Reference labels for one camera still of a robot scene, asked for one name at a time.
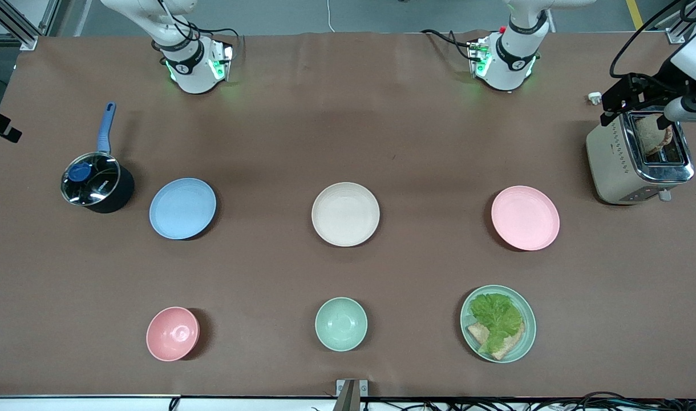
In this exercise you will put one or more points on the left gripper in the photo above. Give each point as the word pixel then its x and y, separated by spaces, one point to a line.
pixel 651 96

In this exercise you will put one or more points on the pink plate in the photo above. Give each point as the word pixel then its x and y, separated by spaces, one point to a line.
pixel 525 218

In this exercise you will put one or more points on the blue plate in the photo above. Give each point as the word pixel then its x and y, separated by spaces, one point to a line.
pixel 182 208

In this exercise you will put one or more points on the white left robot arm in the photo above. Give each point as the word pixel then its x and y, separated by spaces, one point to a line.
pixel 508 63

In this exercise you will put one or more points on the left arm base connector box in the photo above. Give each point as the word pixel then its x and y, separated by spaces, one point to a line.
pixel 478 57

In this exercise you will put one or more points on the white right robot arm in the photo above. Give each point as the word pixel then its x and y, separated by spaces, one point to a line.
pixel 191 74

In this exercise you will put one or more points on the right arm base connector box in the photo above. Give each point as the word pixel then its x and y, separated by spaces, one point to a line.
pixel 222 60

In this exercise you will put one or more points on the toast slice in toaster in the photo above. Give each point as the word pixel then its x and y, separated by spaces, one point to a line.
pixel 647 137

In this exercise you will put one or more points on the white toaster plug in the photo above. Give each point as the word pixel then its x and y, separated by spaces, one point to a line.
pixel 594 98

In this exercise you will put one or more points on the beige chrome toaster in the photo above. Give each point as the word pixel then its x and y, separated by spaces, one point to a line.
pixel 610 165

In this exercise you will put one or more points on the glass lid with blue knob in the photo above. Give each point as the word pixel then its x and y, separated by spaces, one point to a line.
pixel 91 178

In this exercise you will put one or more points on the green lettuce leaf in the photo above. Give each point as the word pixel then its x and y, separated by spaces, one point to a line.
pixel 496 317

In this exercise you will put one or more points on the green plate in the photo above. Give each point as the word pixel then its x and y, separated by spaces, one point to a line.
pixel 527 337

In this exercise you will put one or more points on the small pink bowl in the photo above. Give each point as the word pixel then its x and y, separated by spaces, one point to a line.
pixel 172 334

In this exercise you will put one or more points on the brown bread slice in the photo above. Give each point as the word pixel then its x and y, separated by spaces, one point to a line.
pixel 510 345

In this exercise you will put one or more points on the brown table cover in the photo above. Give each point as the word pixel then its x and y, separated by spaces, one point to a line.
pixel 348 114

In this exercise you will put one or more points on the beige plate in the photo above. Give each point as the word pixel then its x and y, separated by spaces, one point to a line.
pixel 346 214

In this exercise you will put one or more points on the small green bowl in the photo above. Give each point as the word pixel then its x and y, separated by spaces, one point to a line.
pixel 341 324

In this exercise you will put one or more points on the aluminium frame profile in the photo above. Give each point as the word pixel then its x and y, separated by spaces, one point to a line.
pixel 17 25
pixel 682 25

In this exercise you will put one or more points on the metal table bracket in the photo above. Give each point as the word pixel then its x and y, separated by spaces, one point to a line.
pixel 351 394

